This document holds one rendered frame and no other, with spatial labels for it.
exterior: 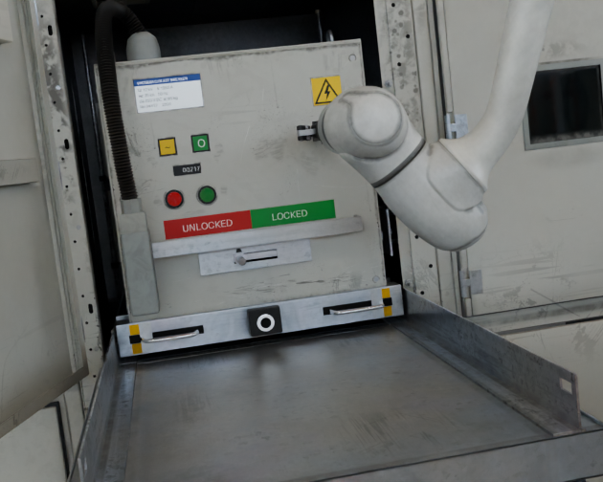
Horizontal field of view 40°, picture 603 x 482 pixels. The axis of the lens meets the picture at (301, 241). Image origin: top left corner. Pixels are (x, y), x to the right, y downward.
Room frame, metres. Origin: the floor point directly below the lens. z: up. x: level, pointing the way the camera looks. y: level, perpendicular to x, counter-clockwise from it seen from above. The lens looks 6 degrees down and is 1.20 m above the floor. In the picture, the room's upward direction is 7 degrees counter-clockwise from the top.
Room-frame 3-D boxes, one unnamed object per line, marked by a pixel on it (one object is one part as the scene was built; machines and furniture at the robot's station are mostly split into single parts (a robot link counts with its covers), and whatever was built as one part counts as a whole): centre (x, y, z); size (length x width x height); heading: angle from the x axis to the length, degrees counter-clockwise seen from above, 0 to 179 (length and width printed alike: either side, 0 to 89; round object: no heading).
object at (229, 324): (1.56, 0.09, 0.89); 0.54 x 0.05 x 0.06; 99
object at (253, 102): (1.54, 0.09, 1.15); 0.48 x 0.01 x 0.48; 99
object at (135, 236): (1.44, 0.28, 1.04); 0.08 x 0.05 x 0.17; 9
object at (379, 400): (1.21, 0.03, 0.82); 0.68 x 0.62 x 0.06; 9
